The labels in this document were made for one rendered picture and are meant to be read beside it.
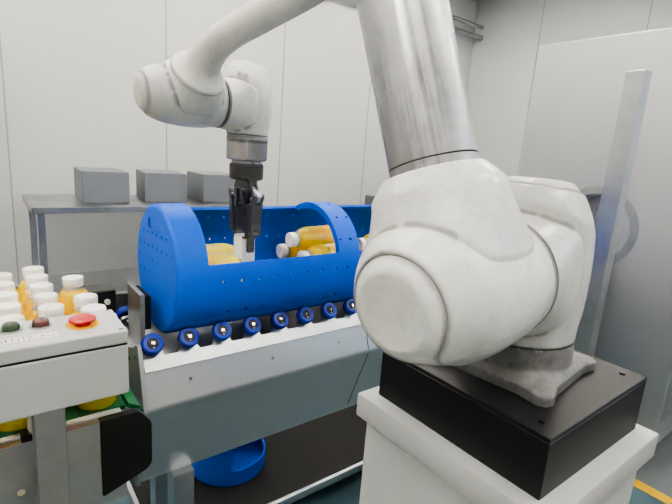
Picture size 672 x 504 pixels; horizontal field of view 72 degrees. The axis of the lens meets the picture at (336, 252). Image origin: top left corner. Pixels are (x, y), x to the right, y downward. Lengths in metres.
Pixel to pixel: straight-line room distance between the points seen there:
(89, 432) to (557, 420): 0.72
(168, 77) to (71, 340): 0.48
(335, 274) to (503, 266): 0.73
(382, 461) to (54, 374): 0.49
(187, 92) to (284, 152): 4.05
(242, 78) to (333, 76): 4.31
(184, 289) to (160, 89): 0.37
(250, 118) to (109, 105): 3.37
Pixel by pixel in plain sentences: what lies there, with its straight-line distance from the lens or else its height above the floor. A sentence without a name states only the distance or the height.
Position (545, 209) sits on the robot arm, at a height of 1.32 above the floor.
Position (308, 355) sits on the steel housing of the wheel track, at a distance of 1.19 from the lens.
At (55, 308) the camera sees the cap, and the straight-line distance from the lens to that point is 0.91.
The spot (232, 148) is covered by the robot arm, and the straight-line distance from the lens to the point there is 1.04.
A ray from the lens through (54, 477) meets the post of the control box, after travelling 0.86.
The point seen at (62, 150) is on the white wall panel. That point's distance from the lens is 4.28.
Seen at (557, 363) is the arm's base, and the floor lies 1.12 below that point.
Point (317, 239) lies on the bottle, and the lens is 1.23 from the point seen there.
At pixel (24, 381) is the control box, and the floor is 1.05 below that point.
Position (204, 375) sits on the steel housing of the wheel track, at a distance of 1.07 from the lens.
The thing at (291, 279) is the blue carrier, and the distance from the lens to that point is 1.08.
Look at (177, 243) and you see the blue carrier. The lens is 0.96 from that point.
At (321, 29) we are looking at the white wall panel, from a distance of 5.29.
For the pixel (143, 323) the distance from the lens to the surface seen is 1.06.
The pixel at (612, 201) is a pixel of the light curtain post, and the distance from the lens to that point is 1.86.
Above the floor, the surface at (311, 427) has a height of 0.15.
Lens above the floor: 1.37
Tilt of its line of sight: 12 degrees down
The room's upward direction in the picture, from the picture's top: 4 degrees clockwise
